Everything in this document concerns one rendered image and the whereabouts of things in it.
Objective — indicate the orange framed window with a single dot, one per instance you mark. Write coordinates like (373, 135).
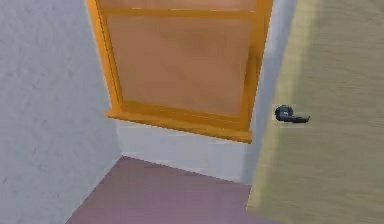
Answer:
(181, 63)

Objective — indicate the beige room door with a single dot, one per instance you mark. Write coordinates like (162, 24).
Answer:
(330, 140)

